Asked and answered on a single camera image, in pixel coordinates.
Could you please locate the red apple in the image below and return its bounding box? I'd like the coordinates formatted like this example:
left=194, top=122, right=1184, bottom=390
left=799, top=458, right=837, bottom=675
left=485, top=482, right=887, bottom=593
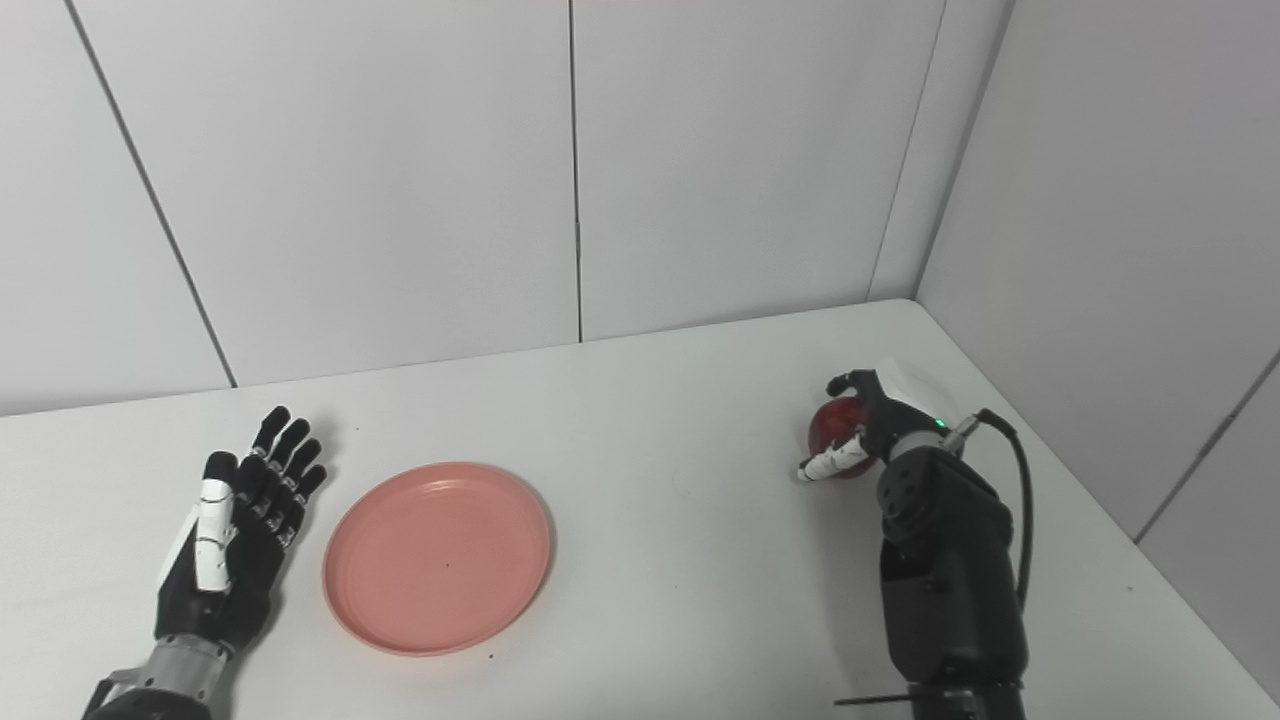
left=808, top=396, right=877, bottom=480

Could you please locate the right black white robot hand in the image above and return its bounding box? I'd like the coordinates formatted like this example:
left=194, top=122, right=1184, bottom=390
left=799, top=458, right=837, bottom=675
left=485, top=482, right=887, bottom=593
left=797, top=358, right=963, bottom=484

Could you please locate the pink plastic plate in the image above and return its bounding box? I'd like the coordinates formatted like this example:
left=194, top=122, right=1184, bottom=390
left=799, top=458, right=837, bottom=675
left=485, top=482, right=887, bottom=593
left=322, top=461, right=553, bottom=658

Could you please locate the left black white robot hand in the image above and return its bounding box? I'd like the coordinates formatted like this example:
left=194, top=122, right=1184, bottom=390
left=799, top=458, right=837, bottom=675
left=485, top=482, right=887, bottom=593
left=153, top=405, right=329, bottom=656

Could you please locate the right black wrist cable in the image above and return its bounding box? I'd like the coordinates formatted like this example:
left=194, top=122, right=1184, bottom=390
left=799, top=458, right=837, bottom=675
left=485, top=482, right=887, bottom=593
left=946, top=408, right=1034, bottom=613

